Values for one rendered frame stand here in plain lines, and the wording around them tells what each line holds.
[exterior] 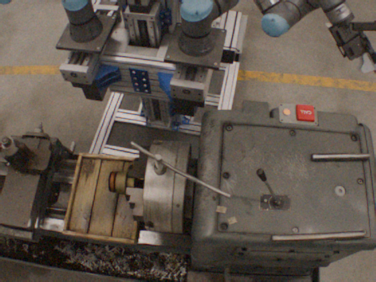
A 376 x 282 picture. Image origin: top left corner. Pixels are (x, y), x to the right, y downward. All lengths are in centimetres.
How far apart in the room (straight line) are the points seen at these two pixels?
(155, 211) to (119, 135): 131
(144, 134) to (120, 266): 98
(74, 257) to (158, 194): 83
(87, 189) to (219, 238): 68
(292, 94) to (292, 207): 187
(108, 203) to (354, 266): 167
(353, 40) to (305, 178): 44
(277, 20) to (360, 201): 59
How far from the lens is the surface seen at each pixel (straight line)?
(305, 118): 116
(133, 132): 232
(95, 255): 169
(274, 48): 311
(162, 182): 105
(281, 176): 106
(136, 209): 114
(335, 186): 110
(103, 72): 158
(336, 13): 106
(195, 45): 136
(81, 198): 147
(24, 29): 369
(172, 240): 137
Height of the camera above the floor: 221
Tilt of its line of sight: 62 degrees down
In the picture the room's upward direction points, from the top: 3 degrees counter-clockwise
